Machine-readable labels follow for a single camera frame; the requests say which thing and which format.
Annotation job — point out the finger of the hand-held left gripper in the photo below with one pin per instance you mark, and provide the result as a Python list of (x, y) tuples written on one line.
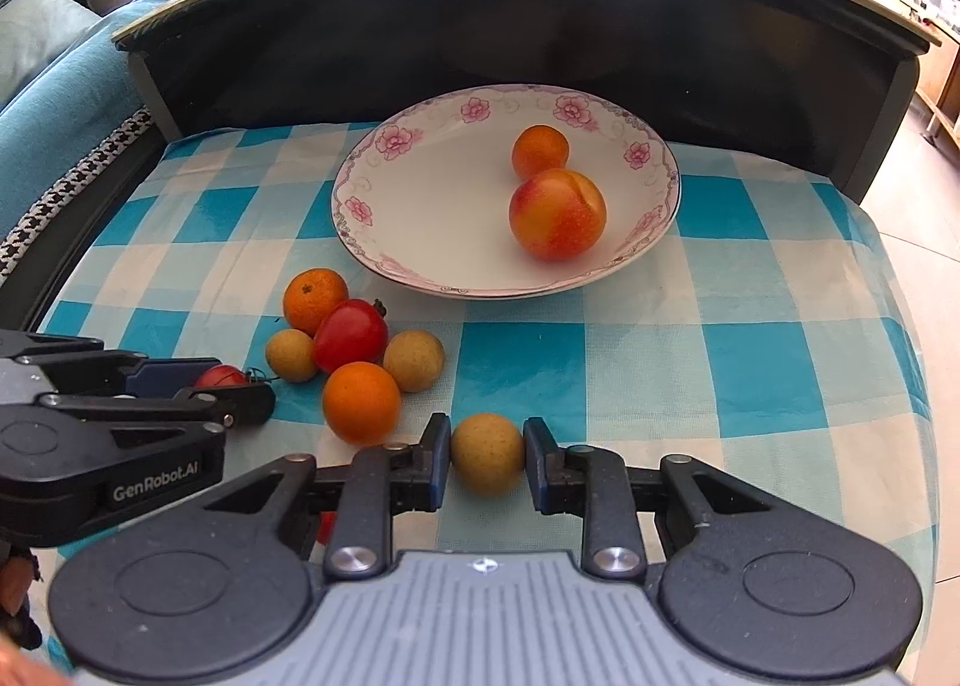
[(169, 375), (240, 402)]

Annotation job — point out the red-yellow peach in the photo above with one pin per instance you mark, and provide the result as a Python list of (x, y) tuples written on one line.
[(559, 217)]

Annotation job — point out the small orange mandarin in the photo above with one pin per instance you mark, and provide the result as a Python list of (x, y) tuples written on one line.
[(540, 149)]

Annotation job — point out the large red tomato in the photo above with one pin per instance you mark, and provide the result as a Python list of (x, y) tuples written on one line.
[(349, 337)]

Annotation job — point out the dark coffee table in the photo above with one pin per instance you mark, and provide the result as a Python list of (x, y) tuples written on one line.
[(525, 18)]

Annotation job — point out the wooden shelf unit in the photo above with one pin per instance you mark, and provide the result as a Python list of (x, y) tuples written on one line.
[(941, 86)]

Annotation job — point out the grey-green cushion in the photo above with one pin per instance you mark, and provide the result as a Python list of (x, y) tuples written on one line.
[(37, 26)]

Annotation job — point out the person's left hand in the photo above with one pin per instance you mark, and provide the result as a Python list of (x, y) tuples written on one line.
[(19, 671)]

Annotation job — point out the blue blanket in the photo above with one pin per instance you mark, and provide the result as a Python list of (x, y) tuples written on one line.
[(67, 123)]

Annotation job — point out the blue white checked cloth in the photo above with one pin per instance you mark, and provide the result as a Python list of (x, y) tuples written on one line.
[(645, 356)]

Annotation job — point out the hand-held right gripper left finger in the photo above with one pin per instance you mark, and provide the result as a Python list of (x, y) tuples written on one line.
[(435, 465)]

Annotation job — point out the white floral plate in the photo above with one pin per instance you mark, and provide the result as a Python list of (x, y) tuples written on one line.
[(435, 206)]

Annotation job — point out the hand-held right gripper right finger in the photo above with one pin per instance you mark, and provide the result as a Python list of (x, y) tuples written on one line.
[(534, 468)]

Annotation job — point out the tan longan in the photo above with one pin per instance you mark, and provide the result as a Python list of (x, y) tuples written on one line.
[(414, 361), (487, 453), (291, 356)]

